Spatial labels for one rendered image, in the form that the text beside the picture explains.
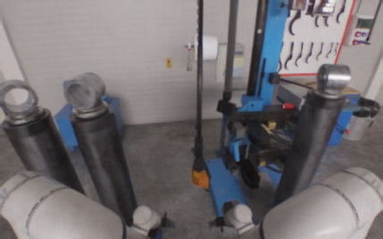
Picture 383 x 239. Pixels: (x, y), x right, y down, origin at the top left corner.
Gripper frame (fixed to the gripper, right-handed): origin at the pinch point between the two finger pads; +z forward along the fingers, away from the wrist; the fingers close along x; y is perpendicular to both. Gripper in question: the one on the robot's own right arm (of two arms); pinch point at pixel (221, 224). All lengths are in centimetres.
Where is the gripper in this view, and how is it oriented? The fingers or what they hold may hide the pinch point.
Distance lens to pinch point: 129.8
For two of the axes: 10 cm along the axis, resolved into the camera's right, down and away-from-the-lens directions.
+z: -1.6, 6.0, 7.8
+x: 9.8, 0.1, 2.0
